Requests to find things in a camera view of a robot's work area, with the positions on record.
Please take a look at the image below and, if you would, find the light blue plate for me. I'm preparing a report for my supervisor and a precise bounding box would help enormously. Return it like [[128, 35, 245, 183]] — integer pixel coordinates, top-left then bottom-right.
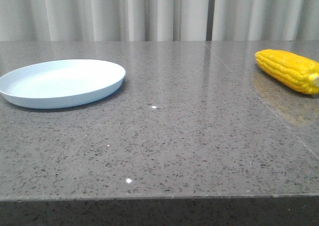
[[0, 59, 126, 109]]

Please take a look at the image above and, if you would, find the yellow corn cob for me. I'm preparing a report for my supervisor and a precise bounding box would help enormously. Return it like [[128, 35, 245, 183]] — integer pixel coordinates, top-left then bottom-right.
[[255, 49, 319, 95]]

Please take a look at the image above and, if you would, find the white curtain right panel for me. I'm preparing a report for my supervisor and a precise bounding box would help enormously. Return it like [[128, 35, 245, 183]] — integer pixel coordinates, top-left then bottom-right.
[[212, 0, 319, 41]]

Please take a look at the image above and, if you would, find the white curtain panel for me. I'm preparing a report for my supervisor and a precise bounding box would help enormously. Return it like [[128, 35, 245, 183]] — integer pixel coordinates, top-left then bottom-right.
[[0, 0, 209, 41], [212, 0, 319, 41]]

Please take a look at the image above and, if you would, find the white curtain left panel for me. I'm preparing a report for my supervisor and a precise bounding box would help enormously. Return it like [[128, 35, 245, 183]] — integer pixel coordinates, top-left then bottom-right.
[[0, 0, 209, 41]]

